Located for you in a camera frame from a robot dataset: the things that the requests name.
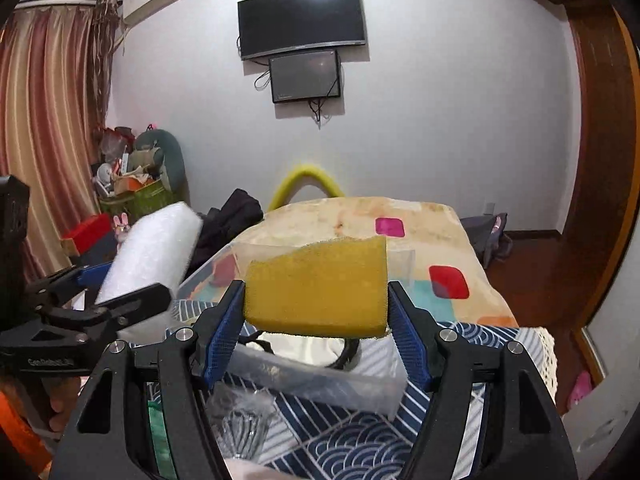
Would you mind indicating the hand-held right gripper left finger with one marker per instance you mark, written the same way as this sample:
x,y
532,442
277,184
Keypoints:
x,y
226,340

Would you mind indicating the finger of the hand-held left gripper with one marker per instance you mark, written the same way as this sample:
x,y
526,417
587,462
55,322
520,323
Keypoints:
x,y
92,272
135,300

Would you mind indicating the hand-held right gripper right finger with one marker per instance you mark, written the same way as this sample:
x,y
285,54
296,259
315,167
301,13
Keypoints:
x,y
407,342

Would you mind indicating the white foam roll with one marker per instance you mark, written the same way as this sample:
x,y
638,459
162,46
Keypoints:
x,y
150,250

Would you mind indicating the clear plastic storage box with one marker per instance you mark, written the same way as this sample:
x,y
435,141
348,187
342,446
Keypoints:
x,y
310,385

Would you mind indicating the yellow sponge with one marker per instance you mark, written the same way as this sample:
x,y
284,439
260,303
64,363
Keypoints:
x,y
315,290

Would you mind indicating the person's left hand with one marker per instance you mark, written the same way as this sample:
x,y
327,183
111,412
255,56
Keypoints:
x,y
62,405

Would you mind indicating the red box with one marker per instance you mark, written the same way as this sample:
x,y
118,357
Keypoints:
x,y
87,232

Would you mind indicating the pink bunny toy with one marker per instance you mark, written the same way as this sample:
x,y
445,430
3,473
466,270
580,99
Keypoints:
x,y
121,225

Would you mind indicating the green basket of clutter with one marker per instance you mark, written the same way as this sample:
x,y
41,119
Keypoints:
x,y
135,200

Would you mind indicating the clear glass cup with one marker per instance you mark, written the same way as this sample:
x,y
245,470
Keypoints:
x,y
245,425

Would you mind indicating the printed blanket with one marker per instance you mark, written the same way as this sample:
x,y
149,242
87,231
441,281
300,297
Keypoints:
x,y
430,240

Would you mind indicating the blue wave-pattern cloth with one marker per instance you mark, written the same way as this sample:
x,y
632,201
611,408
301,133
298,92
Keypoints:
x,y
345,440

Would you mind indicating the green packet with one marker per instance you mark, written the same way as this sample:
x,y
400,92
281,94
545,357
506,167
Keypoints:
x,y
161,440

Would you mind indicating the black clothing pile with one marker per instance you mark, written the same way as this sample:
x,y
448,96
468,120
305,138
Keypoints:
x,y
230,220

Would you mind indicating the grey bag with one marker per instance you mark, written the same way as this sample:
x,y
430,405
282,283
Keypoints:
x,y
487,237

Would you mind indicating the grey-green cushion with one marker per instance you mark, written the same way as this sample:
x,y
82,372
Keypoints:
x,y
170,160

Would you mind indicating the white lace cloth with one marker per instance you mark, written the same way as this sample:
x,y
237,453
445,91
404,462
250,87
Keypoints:
x,y
545,360

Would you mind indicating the striped red curtain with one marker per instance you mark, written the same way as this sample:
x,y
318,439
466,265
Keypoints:
x,y
50,125

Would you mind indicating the pink slipper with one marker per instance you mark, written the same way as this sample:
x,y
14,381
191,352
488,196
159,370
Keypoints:
x,y
581,389

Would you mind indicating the wooden door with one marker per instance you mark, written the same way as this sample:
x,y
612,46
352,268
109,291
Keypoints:
x,y
605,170

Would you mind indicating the wall socket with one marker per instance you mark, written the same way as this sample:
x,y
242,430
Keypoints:
x,y
489,208

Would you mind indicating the small black wall monitor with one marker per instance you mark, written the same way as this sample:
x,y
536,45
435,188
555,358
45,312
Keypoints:
x,y
305,76

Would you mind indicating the black wall television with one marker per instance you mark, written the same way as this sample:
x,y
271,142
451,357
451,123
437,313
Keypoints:
x,y
300,17

